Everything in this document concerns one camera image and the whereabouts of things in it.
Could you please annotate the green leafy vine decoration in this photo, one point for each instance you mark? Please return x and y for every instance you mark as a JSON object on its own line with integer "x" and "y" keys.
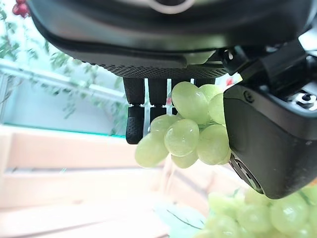
{"x": 64, "y": 64}

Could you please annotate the red berry cluster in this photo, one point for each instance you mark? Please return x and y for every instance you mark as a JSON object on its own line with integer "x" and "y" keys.
{"x": 21, "y": 8}

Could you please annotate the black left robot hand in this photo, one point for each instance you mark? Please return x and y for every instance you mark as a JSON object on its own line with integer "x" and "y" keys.
{"x": 153, "y": 34}

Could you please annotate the pale green leaf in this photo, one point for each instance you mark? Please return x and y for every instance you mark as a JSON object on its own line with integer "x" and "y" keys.
{"x": 180, "y": 215}

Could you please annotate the green grape bunch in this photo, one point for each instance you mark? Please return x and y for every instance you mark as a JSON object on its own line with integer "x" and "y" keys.
{"x": 257, "y": 215}
{"x": 183, "y": 129}

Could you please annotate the light wooden crate basket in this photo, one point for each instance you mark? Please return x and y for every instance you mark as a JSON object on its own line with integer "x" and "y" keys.
{"x": 74, "y": 178}

